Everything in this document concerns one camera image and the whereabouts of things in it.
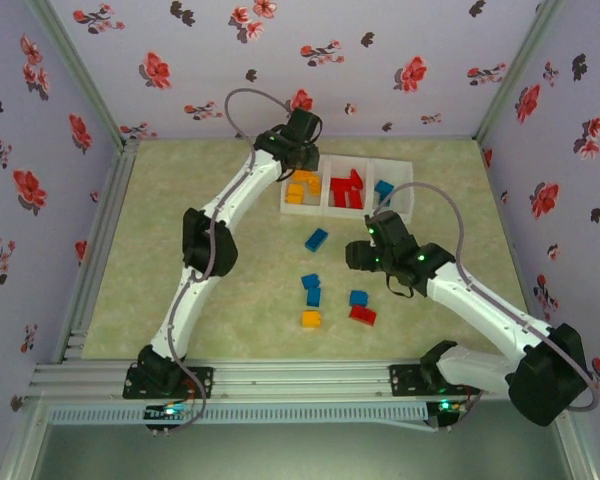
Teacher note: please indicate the yellow lego brick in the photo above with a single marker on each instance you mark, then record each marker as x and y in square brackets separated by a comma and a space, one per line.
[311, 319]
[302, 176]
[296, 188]
[294, 198]
[314, 186]

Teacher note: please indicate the small red lego brick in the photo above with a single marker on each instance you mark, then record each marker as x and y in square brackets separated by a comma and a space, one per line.
[341, 200]

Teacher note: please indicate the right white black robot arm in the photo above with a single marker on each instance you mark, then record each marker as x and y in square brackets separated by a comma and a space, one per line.
[480, 310]

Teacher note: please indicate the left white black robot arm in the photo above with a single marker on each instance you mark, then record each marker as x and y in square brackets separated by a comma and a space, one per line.
[245, 195]

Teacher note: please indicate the white plastic bin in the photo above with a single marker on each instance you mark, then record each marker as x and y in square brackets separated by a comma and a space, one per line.
[406, 197]
[302, 209]
[345, 214]

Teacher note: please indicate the small electronics board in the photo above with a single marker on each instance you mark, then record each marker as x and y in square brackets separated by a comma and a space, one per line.
[167, 412]
[447, 409]

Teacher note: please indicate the grey metal panel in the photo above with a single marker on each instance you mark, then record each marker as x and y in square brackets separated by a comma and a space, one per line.
[300, 455]

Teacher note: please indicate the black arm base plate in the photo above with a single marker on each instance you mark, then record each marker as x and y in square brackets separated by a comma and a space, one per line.
[402, 380]
[202, 382]

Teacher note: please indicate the aluminium mounting rail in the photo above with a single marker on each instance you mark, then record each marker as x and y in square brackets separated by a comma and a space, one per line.
[300, 380]

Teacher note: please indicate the aluminium corner post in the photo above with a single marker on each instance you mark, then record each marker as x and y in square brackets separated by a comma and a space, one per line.
[514, 75]
[84, 75]

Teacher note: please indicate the aluminium lower frame bar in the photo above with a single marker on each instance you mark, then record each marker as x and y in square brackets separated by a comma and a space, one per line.
[20, 450]
[582, 450]

